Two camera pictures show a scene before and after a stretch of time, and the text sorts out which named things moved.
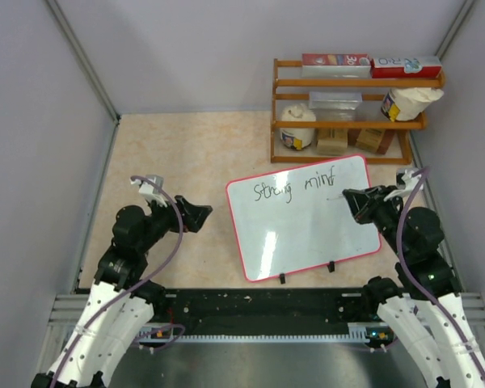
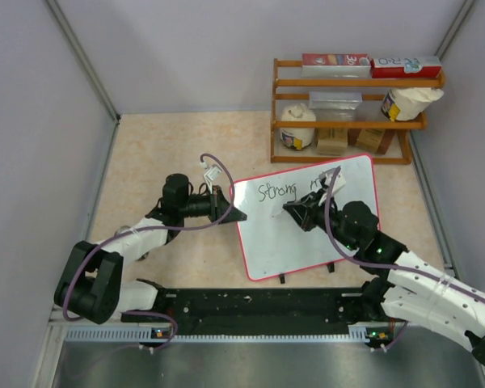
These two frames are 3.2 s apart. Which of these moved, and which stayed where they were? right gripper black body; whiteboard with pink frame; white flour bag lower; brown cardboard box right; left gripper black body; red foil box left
Moved: right gripper black body; left gripper black body
Stayed: whiteboard with pink frame; red foil box left; brown cardboard box right; white flour bag lower
